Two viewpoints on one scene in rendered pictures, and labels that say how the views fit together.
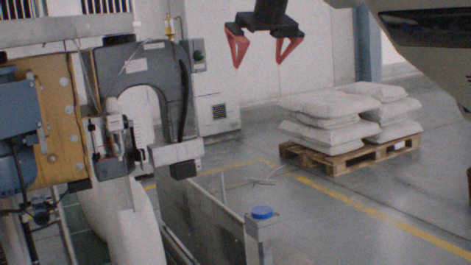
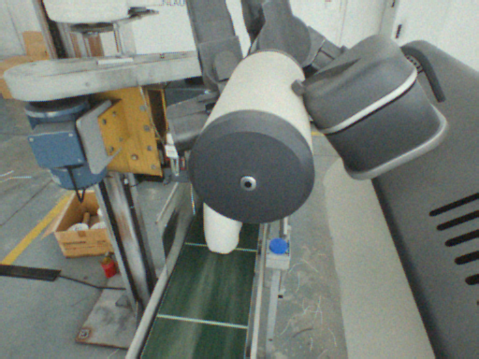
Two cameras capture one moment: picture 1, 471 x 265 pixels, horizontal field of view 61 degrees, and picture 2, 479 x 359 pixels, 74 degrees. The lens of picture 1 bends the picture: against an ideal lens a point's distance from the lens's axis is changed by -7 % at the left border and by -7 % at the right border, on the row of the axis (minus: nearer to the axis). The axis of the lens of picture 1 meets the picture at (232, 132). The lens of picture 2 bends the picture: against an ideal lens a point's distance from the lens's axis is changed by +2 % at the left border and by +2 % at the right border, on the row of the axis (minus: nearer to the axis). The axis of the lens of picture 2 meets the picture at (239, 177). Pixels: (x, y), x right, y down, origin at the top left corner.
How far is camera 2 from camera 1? 0.59 m
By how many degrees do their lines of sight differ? 36
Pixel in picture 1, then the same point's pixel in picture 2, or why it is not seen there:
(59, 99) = (139, 120)
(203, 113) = not seen: hidden behind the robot
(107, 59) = (175, 99)
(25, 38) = (79, 90)
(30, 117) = (72, 156)
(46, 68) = (129, 95)
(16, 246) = (117, 196)
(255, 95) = not seen: hidden behind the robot
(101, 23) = (167, 70)
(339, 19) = not seen: outside the picture
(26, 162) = (87, 173)
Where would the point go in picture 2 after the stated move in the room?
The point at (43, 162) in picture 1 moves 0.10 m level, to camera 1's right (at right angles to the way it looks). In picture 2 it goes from (128, 157) to (150, 166)
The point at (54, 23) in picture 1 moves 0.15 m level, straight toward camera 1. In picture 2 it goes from (110, 75) to (72, 96)
